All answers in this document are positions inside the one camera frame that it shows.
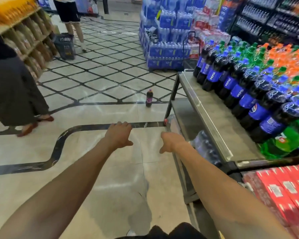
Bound person's right hand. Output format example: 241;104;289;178
159;131;190;155

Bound person's left hand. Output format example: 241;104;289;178
104;121;134;152

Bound purple soda bottle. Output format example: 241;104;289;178
146;89;154;108

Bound person's right forearm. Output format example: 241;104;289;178
179;144;294;239

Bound person's left forearm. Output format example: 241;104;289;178
0;144;115;239

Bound black basket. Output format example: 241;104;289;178
52;33;76;60

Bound group of green soda bottles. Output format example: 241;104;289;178
218;40;299;85

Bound clear large water bottle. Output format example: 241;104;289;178
164;114;182;135

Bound shrink-wrapped water bottle pack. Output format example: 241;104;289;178
189;130;222;168

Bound dark metal display table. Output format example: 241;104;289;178
164;69;267;239

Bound row of blue label colas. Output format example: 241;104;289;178
193;40;299;144

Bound black shorts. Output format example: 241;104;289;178
114;222;207;239

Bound stack of blue drink packs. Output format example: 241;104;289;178
139;0;207;72

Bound green fizzy drink bottle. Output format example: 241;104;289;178
259;118;299;160

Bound stack of red drink packs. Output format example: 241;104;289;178
242;163;299;239

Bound stack of red label water packs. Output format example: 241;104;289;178
189;0;231;60

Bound rows of brown snack jars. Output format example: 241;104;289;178
4;16;56;79

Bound stack of white cartons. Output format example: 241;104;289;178
74;0;99;15

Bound black soft drink shelf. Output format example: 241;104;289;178
229;0;299;46

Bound cardboard juice bottle display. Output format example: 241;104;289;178
0;7;58;80

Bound stack of orange juice packs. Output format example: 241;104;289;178
0;0;39;25

